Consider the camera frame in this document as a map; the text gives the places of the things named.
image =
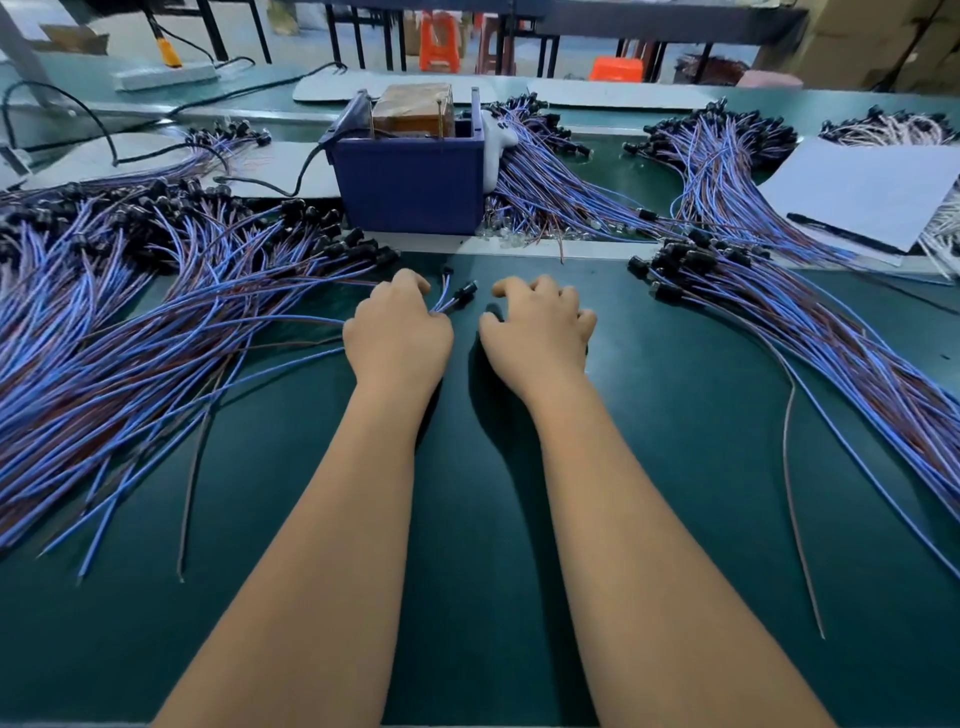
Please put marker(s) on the person's left hand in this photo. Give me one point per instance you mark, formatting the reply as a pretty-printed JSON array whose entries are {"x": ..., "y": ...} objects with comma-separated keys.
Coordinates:
[{"x": 398, "y": 342}]

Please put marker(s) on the person's right hand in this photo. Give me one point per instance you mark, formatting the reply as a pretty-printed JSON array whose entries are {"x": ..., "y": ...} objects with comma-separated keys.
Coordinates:
[{"x": 537, "y": 342}]

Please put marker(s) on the blue plastic tester box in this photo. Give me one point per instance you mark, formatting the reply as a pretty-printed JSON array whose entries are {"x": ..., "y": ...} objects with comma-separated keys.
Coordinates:
[{"x": 405, "y": 188}]

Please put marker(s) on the person's right forearm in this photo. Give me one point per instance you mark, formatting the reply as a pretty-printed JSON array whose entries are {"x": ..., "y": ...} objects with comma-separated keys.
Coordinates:
[{"x": 675, "y": 578}]

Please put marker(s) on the person's left forearm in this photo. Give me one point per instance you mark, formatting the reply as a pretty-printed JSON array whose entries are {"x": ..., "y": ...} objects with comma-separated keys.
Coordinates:
[{"x": 300, "y": 578}]

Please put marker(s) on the white power strip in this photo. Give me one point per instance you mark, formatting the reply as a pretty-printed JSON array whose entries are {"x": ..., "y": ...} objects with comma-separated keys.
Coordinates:
[{"x": 165, "y": 75}]

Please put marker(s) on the white flat mat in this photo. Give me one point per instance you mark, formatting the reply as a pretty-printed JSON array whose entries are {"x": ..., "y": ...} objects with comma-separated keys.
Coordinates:
[
  {"x": 405, "y": 86},
  {"x": 623, "y": 95},
  {"x": 273, "y": 165}
]

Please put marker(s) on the brown cardboard block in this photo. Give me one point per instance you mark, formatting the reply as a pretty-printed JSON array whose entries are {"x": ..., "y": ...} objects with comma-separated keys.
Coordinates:
[{"x": 413, "y": 110}]

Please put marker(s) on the orange plastic stool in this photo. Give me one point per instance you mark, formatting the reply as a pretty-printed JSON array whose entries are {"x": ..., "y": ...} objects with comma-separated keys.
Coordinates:
[
  {"x": 617, "y": 69},
  {"x": 440, "y": 41}
]

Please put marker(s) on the thin black stand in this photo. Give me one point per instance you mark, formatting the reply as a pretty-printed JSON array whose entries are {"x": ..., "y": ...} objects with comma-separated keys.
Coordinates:
[{"x": 515, "y": 30}]

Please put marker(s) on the black pen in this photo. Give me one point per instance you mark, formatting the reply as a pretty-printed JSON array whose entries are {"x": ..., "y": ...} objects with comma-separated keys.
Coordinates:
[{"x": 846, "y": 234}]

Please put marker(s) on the long grey workbench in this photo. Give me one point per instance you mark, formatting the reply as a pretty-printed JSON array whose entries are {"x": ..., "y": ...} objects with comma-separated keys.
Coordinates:
[{"x": 660, "y": 15}]

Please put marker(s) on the pink plastic stool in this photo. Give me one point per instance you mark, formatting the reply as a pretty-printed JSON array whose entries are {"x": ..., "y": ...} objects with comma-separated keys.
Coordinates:
[{"x": 770, "y": 78}]

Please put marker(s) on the white paper sheet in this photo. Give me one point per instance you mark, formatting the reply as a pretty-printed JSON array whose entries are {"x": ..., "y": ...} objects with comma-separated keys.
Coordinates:
[{"x": 866, "y": 192}]

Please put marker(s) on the orange plug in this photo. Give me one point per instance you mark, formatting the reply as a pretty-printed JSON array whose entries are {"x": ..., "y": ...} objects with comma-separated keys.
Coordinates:
[{"x": 168, "y": 51}]

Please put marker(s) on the open cardboard box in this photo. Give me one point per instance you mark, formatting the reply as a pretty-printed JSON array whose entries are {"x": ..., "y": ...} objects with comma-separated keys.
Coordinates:
[{"x": 72, "y": 39}]

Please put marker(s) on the stack of large cardboard boxes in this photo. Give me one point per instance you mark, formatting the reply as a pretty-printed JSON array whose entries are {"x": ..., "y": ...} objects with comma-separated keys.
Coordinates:
[{"x": 870, "y": 38}]

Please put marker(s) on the grey metal pole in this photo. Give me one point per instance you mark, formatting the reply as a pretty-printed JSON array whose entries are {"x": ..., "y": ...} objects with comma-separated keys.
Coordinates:
[{"x": 18, "y": 42}]

